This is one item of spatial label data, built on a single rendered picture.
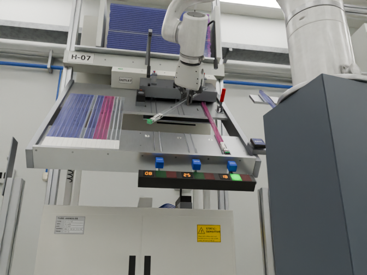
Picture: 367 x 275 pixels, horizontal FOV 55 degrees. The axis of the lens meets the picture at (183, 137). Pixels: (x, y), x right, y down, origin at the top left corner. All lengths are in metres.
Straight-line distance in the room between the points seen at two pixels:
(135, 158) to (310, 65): 0.58
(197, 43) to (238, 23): 2.81
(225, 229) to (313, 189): 0.81
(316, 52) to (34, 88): 2.96
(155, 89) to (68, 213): 0.62
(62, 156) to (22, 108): 2.33
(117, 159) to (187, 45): 0.45
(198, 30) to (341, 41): 0.57
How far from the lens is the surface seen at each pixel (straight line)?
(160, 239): 1.33
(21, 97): 3.43
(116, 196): 3.03
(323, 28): 0.75
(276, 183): 0.68
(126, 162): 1.07
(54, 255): 1.34
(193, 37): 1.21
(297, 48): 0.75
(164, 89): 1.54
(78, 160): 1.08
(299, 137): 0.64
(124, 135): 1.20
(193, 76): 1.27
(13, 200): 1.08
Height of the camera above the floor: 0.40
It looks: 21 degrees up
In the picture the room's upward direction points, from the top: straight up
